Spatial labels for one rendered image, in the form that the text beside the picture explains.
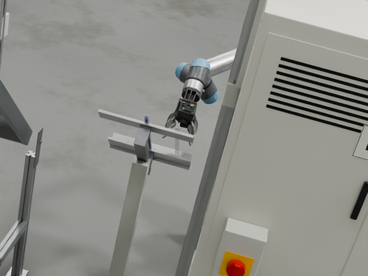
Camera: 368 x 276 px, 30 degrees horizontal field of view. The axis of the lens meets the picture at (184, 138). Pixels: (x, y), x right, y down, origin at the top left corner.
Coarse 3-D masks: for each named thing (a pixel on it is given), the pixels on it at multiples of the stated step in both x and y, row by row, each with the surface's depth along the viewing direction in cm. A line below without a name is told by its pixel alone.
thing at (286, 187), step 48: (288, 0) 151; (336, 0) 160; (288, 48) 142; (336, 48) 140; (240, 96) 149; (288, 96) 146; (336, 96) 145; (240, 144) 154; (288, 144) 152; (336, 144) 150; (240, 192) 159; (288, 192) 157; (336, 192) 155; (240, 240) 158; (288, 240) 163; (336, 240) 160
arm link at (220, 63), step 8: (216, 56) 285; (224, 56) 285; (232, 56) 286; (184, 64) 280; (216, 64) 282; (224, 64) 284; (176, 72) 281; (184, 72) 277; (216, 72) 283; (184, 80) 277
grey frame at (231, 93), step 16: (256, 0) 181; (240, 48) 187; (240, 64) 190; (224, 96) 193; (224, 112) 196; (224, 128) 198; (224, 144) 201; (208, 160) 204; (208, 176) 208; (208, 192) 209; (192, 224) 215; (192, 240) 218; (192, 256) 220; (176, 272) 224
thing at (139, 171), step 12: (132, 168) 254; (144, 168) 253; (132, 180) 257; (144, 180) 256; (132, 192) 259; (132, 204) 261; (132, 216) 264; (120, 228) 267; (132, 228) 266; (120, 240) 270; (132, 240) 274; (120, 252) 273; (120, 264) 275
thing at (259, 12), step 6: (264, 0) 175; (258, 6) 176; (258, 12) 177; (258, 18) 177; (258, 24) 178; (252, 30) 179; (252, 36) 180; (252, 42) 180; (246, 48) 181; (246, 54) 182; (246, 60) 183; (246, 66) 184; (240, 72) 185; (240, 78) 185; (240, 84) 186
